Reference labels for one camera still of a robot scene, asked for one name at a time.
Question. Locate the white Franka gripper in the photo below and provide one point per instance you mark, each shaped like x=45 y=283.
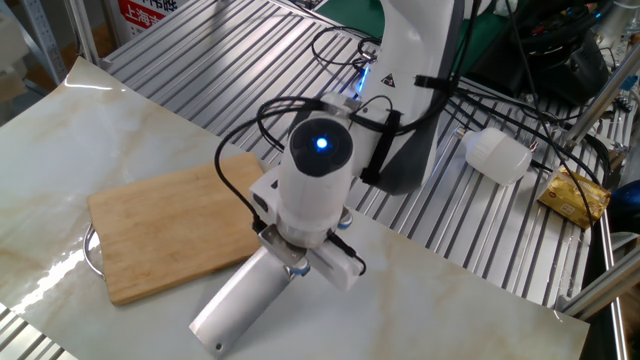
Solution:
x=265 y=197

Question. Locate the steel cleaver knife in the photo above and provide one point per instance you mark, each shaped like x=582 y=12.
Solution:
x=235 y=305

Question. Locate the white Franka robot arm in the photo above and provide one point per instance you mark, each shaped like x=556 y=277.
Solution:
x=310 y=200

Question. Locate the wooden cutting board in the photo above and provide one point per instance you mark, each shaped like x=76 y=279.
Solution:
x=175 y=225

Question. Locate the marble pattern table mat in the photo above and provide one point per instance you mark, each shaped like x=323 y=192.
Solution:
x=450 y=310

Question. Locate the red white printed sign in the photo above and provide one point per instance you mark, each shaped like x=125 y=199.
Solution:
x=142 y=15

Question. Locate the white LED bulb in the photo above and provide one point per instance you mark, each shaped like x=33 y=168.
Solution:
x=500 y=155

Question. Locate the grey perforated shelf upright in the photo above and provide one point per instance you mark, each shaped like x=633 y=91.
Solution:
x=45 y=45

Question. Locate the gold foil packet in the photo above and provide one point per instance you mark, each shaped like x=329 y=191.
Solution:
x=570 y=197

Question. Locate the black bag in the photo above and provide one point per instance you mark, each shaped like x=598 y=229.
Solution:
x=565 y=65

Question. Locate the dark blue round object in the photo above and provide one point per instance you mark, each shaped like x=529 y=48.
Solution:
x=627 y=205

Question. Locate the silver wrist camera blue end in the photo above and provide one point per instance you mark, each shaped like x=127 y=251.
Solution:
x=280 y=247

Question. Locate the aluminium frame post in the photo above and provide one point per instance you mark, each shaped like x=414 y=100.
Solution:
x=605 y=287
x=600 y=97
x=82 y=30

